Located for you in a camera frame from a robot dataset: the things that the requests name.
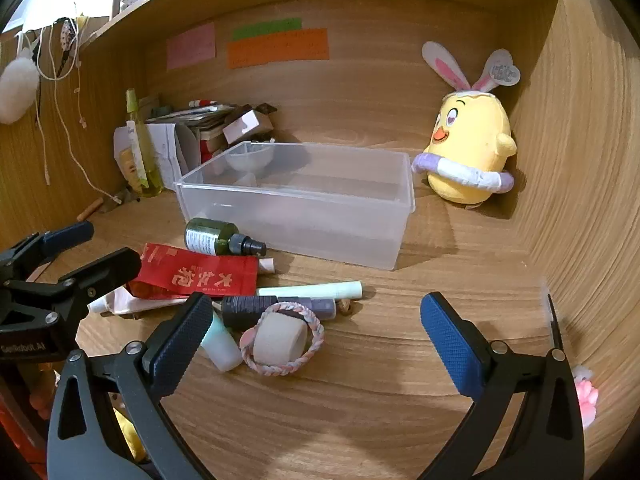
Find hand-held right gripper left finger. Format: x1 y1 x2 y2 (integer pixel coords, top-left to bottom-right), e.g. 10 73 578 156
46 292 216 480

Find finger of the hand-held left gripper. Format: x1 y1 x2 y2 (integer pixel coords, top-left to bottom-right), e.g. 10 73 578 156
0 247 144 312
0 220 96 283

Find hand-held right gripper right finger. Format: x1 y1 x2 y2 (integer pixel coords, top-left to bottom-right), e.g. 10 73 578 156
419 291 586 480

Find mint white small tube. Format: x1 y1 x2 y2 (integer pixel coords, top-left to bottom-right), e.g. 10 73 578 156
200 310 243 372

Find red packet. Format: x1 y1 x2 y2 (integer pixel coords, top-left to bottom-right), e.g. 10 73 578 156
127 242 260 301

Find dark purple bottle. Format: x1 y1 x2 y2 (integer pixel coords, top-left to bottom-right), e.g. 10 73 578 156
220 296 337 331

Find white tape roll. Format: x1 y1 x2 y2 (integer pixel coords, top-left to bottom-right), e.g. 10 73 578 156
252 312 307 365

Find pink braided hair tie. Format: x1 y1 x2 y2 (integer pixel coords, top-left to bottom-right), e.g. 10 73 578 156
240 301 325 375

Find dark green bottle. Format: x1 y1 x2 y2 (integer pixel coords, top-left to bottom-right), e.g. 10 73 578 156
184 217 267 257

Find mint white long stick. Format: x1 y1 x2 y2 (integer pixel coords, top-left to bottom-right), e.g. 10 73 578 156
256 281 363 301

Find clear plastic storage box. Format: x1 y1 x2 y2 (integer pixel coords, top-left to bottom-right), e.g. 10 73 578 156
173 141 416 272

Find person's left forearm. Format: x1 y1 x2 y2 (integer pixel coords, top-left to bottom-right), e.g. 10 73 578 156
0 362 51 480

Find cream packet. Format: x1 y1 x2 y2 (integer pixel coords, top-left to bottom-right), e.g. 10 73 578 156
117 147 146 193

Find yellow soft item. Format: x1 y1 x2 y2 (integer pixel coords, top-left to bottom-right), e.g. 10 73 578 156
112 407 146 463

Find black stick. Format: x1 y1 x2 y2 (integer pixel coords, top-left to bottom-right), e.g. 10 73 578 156
546 294 566 351

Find yellow spray bottle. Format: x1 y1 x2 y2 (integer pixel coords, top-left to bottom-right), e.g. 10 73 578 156
125 88 165 197

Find white folded paper stack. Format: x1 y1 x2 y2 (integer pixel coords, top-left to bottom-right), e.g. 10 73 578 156
114 122 201 181

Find pink fluffy item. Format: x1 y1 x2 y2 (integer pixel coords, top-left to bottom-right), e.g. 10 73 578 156
572 365 598 431

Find red box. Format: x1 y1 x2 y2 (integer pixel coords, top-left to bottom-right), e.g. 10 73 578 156
200 137 226 163

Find white fluffy pompom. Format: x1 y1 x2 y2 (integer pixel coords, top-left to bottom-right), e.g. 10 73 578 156
0 57 40 123

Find pile of papers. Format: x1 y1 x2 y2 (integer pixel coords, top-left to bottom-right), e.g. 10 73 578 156
145 102 236 132

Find small white cardboard box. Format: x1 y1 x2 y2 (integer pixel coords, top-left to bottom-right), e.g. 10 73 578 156
222 105 278 146

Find black patterned hairband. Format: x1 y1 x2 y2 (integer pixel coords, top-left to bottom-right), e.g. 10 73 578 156
56 17 77 81

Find yellow chick plush toy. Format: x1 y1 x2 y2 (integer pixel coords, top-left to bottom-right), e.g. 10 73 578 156
411 40 523 208

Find pink paper note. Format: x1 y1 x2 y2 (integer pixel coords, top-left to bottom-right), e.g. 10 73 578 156
166 22 217 71

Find orange paper note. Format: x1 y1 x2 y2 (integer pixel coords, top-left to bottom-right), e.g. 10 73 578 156
227 28 331 70

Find green paper note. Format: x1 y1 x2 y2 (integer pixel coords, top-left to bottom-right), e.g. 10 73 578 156
232 17 303 41

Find wooden handle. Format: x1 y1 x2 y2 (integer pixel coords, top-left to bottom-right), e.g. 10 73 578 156
76 197 105 221

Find white cord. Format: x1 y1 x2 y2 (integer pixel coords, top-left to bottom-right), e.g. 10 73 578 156
35 15 123 206

